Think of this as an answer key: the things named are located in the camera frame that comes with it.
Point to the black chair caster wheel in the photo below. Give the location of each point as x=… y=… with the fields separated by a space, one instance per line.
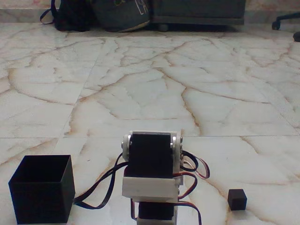
x=297 y=37

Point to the small black cube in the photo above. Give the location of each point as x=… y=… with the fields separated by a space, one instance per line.
x=236 y=200

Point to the black box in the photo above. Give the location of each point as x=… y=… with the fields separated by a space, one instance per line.
x=39 y=199

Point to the dark rolling cabinet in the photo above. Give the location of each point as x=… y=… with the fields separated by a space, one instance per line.
x=197 y=11

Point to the grey bag with white print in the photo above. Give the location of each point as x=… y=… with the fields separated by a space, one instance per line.
x=119 y=16

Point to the black office chair leg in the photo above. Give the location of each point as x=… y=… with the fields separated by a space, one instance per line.
x=287 y=17

